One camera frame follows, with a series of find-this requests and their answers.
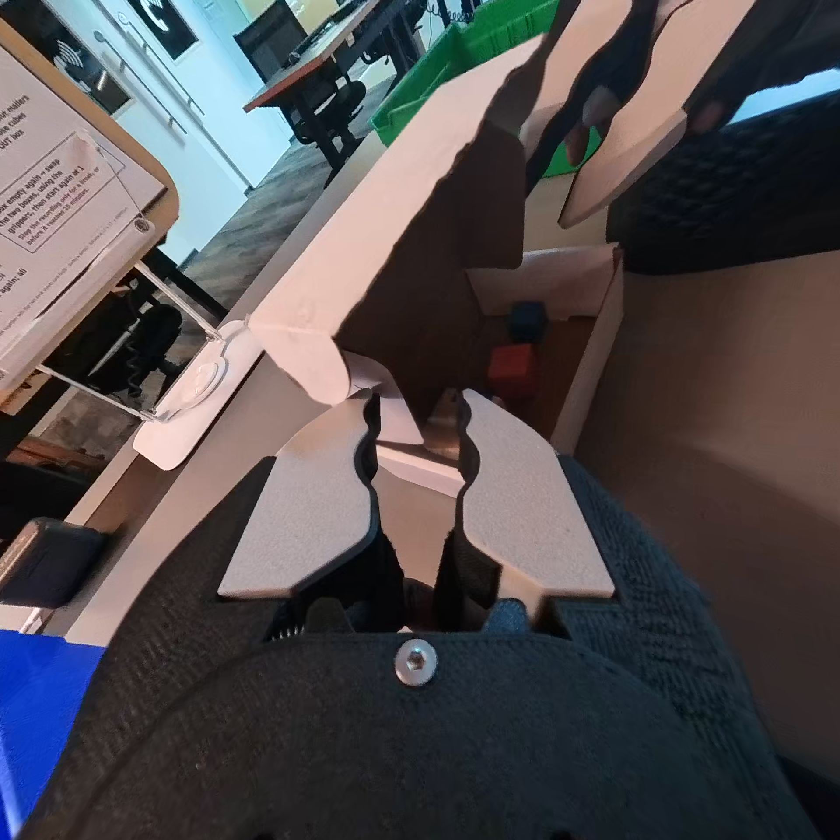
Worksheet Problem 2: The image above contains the black office chair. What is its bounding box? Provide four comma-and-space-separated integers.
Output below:
287, 79, 368, 151

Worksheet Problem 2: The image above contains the cardboard box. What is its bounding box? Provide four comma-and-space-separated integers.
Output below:
248, 33, 626, 463

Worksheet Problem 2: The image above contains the wooden top background table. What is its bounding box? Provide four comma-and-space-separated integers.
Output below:
241, 0, 424, 173

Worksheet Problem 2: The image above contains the person's right hand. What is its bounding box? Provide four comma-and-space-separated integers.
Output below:
564, 0, 840, 166

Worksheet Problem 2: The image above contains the green plastic bin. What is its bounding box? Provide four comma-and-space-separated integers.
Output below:
369, 0, 606, 179

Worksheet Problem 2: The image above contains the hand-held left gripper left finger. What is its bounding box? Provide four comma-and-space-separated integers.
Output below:
217, 394, 383, 601

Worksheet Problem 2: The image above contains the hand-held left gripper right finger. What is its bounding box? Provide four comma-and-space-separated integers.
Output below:
458, 388, 618, 619

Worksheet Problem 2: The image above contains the blue cube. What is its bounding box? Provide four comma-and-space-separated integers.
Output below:
511, 301, 551, 347

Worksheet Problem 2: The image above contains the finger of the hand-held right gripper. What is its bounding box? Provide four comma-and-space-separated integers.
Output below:
558, 0, 756, 231
524, 0, 659, 198

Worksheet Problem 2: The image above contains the red cube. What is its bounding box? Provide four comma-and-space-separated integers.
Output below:
487, 344, 538, 396

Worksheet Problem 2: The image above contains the blue plastic bin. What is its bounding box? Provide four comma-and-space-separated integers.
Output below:
0, 629, 107, 840

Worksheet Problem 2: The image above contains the black wall poster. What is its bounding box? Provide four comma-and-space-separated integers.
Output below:
13, 0, 134, 118
126, 0, 199, 61

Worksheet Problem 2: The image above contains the instruction sign stand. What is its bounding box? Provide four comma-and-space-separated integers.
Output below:
0, 18, 265, 472

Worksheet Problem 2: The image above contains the grey desk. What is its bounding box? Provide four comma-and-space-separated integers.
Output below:
62, 128, 840, 785

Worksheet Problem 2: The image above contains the small black box device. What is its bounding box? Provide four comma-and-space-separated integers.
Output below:
0, 517, 110, 609

